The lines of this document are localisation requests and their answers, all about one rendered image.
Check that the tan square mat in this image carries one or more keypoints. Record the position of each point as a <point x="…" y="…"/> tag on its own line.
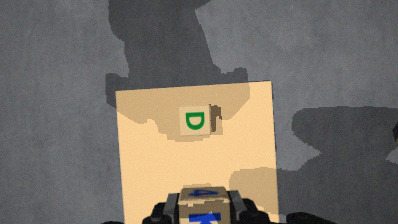
<point x="157" y="160"/>

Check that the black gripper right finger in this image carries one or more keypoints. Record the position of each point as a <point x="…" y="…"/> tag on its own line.
<point x="240" y="215"/>

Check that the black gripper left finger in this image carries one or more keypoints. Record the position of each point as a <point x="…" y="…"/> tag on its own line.
<point x="170" y="210"/>

